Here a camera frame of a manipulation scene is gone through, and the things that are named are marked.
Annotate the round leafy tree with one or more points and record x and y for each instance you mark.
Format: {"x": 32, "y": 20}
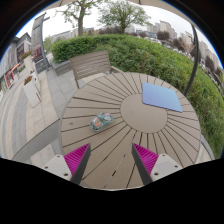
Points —
{"x": 123, "y": 13}

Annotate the curved black pole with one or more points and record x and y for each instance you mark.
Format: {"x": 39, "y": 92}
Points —
{"x": 195, "y": 56}

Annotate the green hedge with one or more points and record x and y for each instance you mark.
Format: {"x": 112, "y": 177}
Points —
{"x": 160, "y": 56}

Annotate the transparent computer mouse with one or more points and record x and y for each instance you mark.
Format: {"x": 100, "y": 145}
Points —
{"x": 101, "y": 121}

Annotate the tall dark sign board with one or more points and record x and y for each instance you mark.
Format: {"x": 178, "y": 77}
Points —
{"x": 37, "y": 43}

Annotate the grey slatted outdoor chair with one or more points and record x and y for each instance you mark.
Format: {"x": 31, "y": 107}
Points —
{"x": 90, "y": 64}

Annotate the tree with bare trunk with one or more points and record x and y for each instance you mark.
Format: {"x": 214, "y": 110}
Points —
{"x": 80, "y": 20}

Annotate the distant apartment buildings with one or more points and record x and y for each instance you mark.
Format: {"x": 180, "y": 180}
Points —
{"x": 165, "y": 26}

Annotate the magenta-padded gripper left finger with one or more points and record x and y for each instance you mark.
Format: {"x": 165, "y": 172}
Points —
{"x": 75, "y": 160}

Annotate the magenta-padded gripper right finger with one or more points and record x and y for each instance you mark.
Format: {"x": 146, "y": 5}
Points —
{"x": 146, "y": 160}

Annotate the blue mouse pad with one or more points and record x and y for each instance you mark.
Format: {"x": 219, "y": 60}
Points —
{"x": 160, "y": 96}

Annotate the white planter box with flowers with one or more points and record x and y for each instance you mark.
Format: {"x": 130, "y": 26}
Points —
{"x": 28, "y": 61}
{"x": 30, "y": 91}

